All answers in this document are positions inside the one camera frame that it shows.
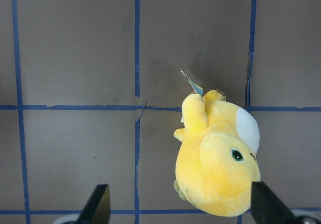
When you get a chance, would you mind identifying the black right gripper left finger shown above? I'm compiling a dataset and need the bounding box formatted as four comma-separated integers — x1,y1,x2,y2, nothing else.
76,184,110,223

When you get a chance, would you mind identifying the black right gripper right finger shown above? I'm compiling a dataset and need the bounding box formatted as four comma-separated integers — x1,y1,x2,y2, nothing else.
251,181,321,224

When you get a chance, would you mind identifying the yellow plush dinosaur toy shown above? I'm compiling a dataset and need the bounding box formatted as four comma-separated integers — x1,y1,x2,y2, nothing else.
174,83,260,217

